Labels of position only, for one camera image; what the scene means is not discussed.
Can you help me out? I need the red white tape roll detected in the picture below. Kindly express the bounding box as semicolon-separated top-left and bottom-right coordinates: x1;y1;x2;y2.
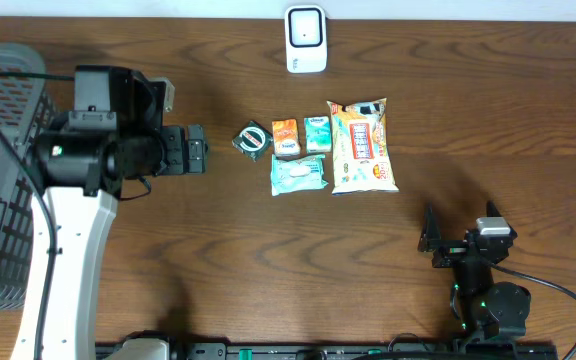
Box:
232;121;273;162

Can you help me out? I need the small teal tissue pack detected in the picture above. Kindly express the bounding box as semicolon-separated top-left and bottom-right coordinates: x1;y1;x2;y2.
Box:
304;116;332;153

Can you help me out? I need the grey plastic mesh basket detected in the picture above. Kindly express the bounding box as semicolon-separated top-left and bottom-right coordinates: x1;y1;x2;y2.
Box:
0;43;58;311

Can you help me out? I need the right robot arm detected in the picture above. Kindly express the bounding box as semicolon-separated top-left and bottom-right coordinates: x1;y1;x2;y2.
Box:
417;201;531;353

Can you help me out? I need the small orange tissue pack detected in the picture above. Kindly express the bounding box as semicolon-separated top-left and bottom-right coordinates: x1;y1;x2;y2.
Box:
272;119;301;157

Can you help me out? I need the white barcode scanner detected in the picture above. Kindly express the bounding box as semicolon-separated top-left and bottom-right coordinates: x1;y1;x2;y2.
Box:
284;5;328;74

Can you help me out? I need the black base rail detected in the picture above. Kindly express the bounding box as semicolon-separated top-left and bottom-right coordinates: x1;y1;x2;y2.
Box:
172;341;558;360

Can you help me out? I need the green Zappy wipes pack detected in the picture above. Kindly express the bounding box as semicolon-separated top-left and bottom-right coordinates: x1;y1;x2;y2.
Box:
270;154;328;196

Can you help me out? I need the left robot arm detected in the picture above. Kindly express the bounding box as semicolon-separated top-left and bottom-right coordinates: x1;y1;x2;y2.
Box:
12;65;208;359

